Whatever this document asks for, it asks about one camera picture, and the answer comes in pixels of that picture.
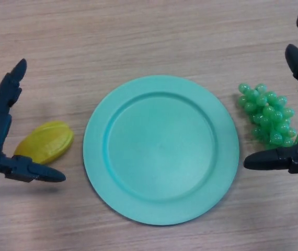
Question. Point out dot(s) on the green round plate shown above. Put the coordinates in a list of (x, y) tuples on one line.
[(160, 150)]

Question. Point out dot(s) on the yellow starfruit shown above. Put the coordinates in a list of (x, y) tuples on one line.
[(47, 142)]

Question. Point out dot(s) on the green grape bunch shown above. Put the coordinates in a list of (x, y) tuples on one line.
[(269, 115)]

